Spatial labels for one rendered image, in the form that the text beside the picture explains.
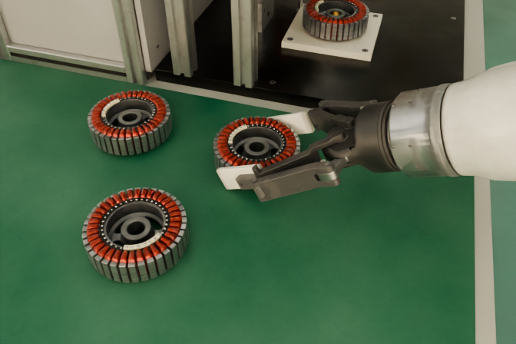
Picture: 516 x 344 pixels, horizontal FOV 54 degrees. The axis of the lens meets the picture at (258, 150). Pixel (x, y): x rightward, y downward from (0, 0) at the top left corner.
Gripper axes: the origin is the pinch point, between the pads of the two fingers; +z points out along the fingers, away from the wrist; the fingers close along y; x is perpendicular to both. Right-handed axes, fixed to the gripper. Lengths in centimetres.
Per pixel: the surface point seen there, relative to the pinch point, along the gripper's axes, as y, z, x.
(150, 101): 0.2, 14.5, -10.0
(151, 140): 5.6, 11.5, -6.5
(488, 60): -180, 28, 73
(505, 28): -215, 27, 73
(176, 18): -9.7, 12.4, -17.8
